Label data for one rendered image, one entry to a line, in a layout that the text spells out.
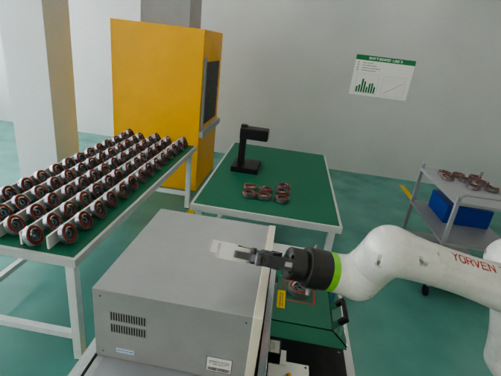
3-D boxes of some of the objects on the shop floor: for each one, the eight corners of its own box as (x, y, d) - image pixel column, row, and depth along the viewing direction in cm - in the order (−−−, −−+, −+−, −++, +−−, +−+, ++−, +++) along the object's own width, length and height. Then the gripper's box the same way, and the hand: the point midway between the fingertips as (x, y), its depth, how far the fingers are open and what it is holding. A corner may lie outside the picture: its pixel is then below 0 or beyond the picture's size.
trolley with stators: (450, 251, 390) (483, 164, 352) (497, 314, 297) (549, 206, 259) (395, 242, 395) (422, 156, 357) (425, 301, 302) (465, 193, 264)
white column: (80, 174, 469) (58, -140, 345) (60, 186, 428) (24, -166, 303) (45, 168, 473) (10, -144, 349) (21, 180, 432) (-29, -171, 307)
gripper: (322, 292, 69) (215, 272, 65) (282, 274, 93) (203, 257, 89) (329, 254, 70) (225, 232, 66) (288, 245, 94) (209, 228, 90)
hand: (217, 248), depth 78 cm, fingers open, 13 cm apart
